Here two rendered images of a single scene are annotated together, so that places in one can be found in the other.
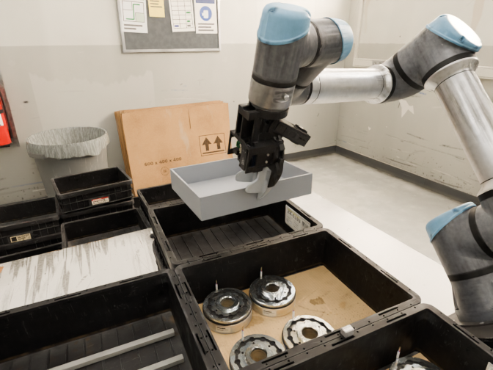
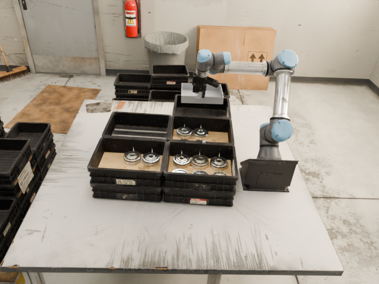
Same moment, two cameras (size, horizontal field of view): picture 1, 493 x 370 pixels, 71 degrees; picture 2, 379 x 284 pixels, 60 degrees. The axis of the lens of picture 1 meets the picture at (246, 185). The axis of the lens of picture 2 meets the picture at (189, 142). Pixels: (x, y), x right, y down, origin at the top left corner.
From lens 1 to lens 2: 1.48 m
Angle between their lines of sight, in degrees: 25
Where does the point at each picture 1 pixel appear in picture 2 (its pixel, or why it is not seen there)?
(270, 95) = (198, 73)
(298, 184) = (217, 100)
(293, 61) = (204, 66)
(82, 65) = not seen: outside the picture
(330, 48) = (219, 62)
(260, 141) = (198, 84)
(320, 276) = (223, 134)
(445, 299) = not seen: hidden behind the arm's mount
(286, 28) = (201, 58)
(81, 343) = (142, 128)
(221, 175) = not seen: hidden behind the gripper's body
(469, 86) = (281, 80)
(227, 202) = (190, 99)
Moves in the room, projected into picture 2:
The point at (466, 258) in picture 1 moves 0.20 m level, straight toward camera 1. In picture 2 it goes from (262, 140) to (234, 147)
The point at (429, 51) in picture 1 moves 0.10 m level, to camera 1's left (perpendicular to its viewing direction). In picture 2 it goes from (276, 63) to (259, 59)
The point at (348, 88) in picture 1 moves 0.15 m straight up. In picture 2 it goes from (242, 70) to (246, 46)
